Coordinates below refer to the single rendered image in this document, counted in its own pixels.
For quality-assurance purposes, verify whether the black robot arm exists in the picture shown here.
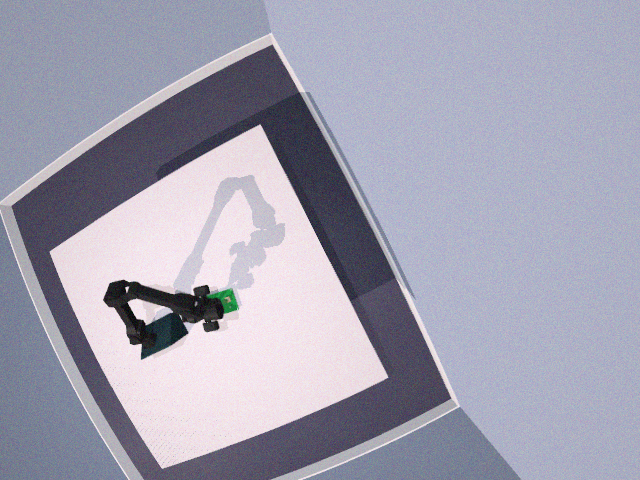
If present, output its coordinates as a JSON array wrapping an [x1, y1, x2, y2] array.
[[103, 280, 224, 349]]

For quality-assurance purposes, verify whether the green circuit board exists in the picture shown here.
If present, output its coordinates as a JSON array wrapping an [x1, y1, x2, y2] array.
[[207, 288, 239, 314]]

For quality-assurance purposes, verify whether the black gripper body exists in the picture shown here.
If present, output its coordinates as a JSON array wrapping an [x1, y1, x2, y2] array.
[[193, 285, 220, 332]]

